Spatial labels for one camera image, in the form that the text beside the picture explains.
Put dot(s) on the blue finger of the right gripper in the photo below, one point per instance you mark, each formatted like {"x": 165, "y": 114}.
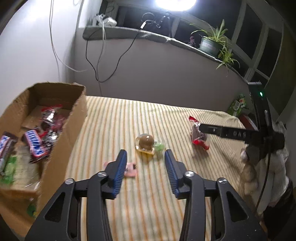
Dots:
{"x": 228, "y": 132}

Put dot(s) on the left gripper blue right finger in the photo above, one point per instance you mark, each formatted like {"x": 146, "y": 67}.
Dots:
{"x": 230, "y": 216}

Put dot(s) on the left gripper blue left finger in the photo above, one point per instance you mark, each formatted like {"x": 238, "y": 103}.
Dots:
{"x": 60, "y": 218}

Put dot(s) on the english Snickers bar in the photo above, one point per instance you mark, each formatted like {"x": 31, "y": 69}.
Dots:
{"x": 37, "y": 150}

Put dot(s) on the red dark candy packet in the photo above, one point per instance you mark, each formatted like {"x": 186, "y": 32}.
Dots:
{"x": 49, "y": 138}

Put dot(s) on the green jelly candy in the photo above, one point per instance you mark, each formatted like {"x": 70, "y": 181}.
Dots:
{"x": 159, "y": 146}

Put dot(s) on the pink candy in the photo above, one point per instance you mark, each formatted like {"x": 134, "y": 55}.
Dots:
{"x": 130, "y": 169}

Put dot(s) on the chinese Snickers bar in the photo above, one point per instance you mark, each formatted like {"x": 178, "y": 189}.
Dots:
{"x": 8, "y": 141}

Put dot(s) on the brown-top jelly cup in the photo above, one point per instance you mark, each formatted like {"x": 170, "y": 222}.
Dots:
{"x": 145, "y": 143}

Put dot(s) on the green candy packet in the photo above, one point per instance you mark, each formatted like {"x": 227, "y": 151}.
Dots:
{"x": 7, "y": 177}

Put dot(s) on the red dark dried-fruit packet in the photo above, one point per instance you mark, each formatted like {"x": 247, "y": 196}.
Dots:
{"x": 51, "y": 119}

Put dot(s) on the gloved right hand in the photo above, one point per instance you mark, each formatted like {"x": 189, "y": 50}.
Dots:
{"x": 264, "y": 181}

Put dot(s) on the red box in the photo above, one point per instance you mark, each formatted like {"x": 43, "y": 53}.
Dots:
{"x": 247, "y": 122}

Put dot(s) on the green snack bag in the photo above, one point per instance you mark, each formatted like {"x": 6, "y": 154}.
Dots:
{"x": 237, "y": 106}

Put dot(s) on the striped yellow tablecloth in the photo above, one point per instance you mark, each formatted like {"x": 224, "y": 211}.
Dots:
{"x": 145, "y": 208}

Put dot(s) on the potted spider plant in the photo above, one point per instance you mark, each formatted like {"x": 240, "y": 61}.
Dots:
{"x": 215, "y": 43}

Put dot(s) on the brown cardboard box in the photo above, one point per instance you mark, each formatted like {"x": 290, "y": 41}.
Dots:
{"x": 19, "y": 208}

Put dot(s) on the black tripod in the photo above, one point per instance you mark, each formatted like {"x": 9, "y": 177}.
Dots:
{"x": 164, "y": 19}

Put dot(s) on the white power strip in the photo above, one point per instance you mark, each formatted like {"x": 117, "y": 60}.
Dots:
{"x": 103, "y": 20}

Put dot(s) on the ring light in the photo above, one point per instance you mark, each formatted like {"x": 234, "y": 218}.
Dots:
{"x": 175, "y": 5}

